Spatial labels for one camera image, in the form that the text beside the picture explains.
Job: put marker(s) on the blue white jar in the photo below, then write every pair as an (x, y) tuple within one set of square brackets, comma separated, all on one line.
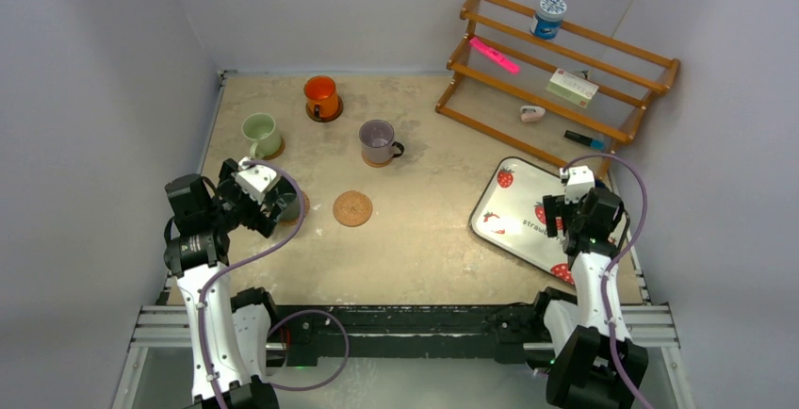
[(547, 19)]

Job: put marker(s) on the pink purple mug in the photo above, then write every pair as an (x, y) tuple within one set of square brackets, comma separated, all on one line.
[(378, 141)]

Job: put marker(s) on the light green mug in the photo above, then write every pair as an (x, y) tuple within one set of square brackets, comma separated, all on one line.
[(261, 131)]

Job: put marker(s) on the wooden tiered shelf rack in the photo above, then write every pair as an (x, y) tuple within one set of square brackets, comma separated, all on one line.
[(483, 96)]

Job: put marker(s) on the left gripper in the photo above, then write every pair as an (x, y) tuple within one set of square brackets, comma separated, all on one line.
[(230, 178)]

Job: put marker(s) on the dark grey mug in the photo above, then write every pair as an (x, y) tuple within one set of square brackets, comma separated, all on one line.
[(290, 207)]

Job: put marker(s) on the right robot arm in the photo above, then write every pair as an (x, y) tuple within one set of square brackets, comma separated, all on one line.
[(596, 363)]

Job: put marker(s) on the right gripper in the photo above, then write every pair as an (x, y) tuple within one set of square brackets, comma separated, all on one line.
[(558, 206)]

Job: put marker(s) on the orange mug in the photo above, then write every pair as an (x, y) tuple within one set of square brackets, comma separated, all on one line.
[(322, 90)]

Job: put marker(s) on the dark brown wooden coaster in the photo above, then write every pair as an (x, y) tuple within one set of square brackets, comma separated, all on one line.
[(315, 113)]

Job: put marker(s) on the black blue marker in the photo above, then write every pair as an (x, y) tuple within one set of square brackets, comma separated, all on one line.
[(584, 140)]

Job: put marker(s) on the strawberry print tray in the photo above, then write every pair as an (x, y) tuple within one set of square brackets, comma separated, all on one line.
[(510, 215)]

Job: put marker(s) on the woven rattan coaster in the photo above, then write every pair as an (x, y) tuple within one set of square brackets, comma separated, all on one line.
[(304, 209), (352, 208)]

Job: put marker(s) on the green white box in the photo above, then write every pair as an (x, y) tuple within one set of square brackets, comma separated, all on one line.
[(573, 88)]

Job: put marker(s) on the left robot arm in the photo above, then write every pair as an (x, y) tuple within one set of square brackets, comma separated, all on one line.
[(228, 332)]

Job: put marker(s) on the pink highlighter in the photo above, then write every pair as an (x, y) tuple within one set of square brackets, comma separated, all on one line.
[(494, 55)]

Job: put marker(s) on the black aluminium mounting rail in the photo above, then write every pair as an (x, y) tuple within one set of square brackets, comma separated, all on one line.
[(507, 333)]

